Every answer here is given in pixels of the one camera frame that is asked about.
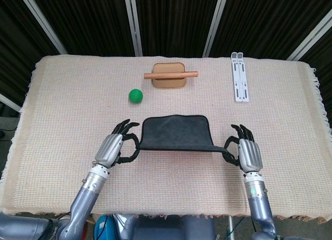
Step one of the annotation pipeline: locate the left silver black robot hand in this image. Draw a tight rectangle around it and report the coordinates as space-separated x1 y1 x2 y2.
94 118 141 170

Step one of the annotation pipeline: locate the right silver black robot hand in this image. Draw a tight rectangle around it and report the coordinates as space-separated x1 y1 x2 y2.
223 123 263 173

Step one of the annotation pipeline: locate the beige woven tablecloth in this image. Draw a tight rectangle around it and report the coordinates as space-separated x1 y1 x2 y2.
0 54 331 224

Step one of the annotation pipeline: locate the white folding stand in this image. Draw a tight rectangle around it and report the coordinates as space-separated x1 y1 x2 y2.
230 51 250 103

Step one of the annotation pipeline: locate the green ball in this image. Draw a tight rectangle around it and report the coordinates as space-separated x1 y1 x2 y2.
128 88 144 104

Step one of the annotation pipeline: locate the blue plastic device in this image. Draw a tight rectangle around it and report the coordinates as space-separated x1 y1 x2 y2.
94 214 117 240

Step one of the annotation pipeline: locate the wooden rolling pin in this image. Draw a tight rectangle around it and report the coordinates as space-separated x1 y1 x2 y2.
143 71 199 80

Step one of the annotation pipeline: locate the dark blue robot torso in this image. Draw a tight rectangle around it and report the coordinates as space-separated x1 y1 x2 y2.
114 214 216 240

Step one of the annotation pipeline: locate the tan square box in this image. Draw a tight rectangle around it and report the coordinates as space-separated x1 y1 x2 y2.
152 62 186 89

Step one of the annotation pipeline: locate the dark pleated curtain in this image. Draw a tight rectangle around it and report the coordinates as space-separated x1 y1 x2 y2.
0 0 332 116

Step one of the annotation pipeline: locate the white partition post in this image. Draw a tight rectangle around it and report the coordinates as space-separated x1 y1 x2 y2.
17 0 68 55
286 9 332 61
202 0 230 58
0 93 21 113
123 0 143 57

